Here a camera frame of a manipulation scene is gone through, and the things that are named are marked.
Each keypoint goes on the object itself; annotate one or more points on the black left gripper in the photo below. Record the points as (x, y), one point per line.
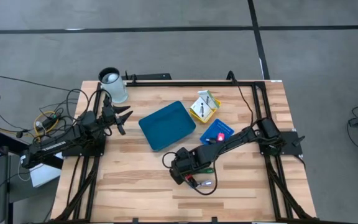
(107, 114)

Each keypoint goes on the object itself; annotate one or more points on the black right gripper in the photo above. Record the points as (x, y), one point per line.
(183, 165)

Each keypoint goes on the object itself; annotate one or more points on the small black electronic gadget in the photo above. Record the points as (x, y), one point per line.
(221, 137)

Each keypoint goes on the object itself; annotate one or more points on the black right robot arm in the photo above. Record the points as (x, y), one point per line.
(228, 144)

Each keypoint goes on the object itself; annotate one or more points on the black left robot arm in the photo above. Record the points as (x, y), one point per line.
(57, 146)

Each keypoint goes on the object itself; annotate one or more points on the large teal plastic bin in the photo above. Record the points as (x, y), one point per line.
(166, 126)

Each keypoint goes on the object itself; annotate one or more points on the small yellow plastic bin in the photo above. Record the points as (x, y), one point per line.
(210, 117)

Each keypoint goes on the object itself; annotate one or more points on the green marker pen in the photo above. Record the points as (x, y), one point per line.
(206, 170)

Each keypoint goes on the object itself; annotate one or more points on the white cylindrical container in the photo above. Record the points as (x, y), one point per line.
(114, 87)

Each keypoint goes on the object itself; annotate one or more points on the small silver gadget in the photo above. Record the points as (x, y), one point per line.
(207, 183)

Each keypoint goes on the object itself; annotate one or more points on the flat black device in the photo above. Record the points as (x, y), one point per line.
(149, 76)

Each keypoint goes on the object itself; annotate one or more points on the small blue plastic basket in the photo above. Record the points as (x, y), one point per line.
(221, 126)

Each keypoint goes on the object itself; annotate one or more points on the black power adapter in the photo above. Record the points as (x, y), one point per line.
(49, 120)

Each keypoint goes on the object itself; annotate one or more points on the white cardboard box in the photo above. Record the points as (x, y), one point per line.
(43, 175)

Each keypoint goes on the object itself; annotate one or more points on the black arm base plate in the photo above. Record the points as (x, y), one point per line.
(291, 149)
(82, 152)

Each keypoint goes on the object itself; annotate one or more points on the black aluminium table frame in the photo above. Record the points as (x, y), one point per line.
(182, 83)

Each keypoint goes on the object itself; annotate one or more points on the black frame bracket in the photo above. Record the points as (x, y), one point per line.
(231, 76)

